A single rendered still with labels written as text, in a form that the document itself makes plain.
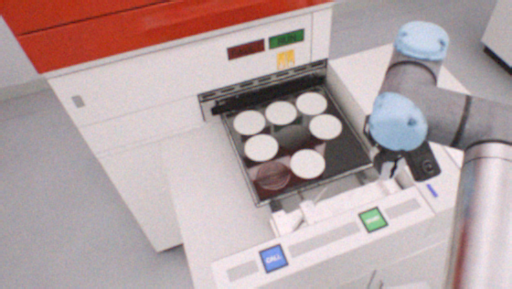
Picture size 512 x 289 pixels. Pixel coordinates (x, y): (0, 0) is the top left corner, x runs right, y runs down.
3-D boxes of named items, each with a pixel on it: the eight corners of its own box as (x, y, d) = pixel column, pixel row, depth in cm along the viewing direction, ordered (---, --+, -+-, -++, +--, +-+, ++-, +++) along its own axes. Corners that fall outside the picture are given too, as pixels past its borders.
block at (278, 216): (272, 219, 108) (271, 213, 106) (283, 214, 109) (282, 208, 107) (282, 244, 104) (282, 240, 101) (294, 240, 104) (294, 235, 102)
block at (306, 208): (299, 208, 110) (299, 203, 108) (310, 204, 111) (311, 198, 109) (311, 233, 105) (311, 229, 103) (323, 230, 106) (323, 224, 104)
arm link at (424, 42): (389, 44, 56) (402, 11, 61) (378, 99, 64) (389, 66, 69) (448, 58, 54) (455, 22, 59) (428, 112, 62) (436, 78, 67)
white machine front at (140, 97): (96, 154, 131) (37, 58, 101) (323, 86, 149) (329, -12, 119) (97, 160, 130) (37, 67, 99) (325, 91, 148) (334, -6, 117)
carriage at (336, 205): (269, 224, 110) (269, 219, 108) (385, 181, 119) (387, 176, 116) (280, 251, 106) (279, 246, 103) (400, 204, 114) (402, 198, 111)
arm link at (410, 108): (461, 132, 48) (470, 73, 54) (368, 106, 51) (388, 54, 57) (442, 169, 54) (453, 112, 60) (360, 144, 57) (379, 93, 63)
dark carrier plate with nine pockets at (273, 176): (224, 115, 131) (224, 113, 131) (321, 87, 139) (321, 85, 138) (260, 201, 110) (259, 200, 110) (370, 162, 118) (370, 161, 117)
